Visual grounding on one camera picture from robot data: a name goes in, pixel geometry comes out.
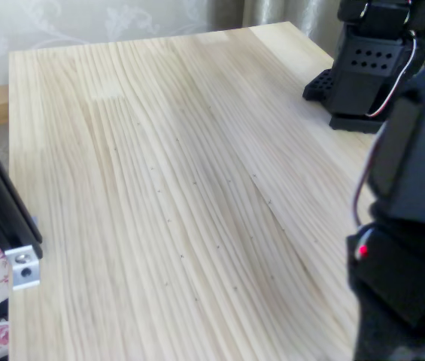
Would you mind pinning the grey beige curtain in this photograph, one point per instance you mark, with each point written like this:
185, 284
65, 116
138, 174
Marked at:
272, 15

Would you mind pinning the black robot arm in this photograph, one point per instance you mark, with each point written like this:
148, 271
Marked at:
359, 79

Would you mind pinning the silver corner bracket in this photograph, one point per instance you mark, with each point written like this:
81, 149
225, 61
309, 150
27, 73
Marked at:
24, 267

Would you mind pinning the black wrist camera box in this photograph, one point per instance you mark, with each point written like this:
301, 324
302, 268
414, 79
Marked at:
389, 270

